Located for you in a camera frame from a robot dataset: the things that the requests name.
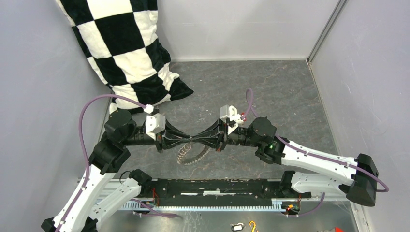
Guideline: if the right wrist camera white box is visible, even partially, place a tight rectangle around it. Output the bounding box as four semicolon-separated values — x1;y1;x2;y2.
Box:
220;104;245;125

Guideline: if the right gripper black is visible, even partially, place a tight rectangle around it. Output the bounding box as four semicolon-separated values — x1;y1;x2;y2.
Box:
191;118;261;152

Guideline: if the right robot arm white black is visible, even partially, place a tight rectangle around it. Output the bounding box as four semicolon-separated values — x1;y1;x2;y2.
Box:
191;117;379;207

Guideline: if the white toothed cable duct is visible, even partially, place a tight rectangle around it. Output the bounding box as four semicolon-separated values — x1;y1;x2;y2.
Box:
119;200;295;213

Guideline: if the orange carabiner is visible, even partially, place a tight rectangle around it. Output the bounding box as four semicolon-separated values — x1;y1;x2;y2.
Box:
249;221;258;232

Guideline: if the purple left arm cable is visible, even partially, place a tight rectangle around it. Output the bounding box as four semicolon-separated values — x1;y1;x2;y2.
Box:
54;94;154;232

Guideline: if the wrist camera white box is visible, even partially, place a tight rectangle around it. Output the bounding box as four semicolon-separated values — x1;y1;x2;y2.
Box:
220;104;245;125
146;113;166;134

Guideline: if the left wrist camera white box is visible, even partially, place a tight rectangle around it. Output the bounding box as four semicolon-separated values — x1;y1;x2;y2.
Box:
146;113;166;134

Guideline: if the black white checkered pillow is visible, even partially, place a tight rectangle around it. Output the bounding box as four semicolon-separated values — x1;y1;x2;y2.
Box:
57;0;193;114

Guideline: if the key with black tag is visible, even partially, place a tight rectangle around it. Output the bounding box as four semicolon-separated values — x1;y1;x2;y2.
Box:
231;223;245;232

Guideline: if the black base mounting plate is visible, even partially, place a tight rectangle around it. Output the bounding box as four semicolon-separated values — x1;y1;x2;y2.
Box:
139;179;312;207

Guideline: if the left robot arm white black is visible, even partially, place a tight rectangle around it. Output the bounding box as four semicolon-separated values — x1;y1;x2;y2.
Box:
41;110;191;232

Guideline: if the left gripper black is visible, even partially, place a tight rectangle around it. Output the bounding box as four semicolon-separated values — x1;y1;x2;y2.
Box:
123;116;191;152

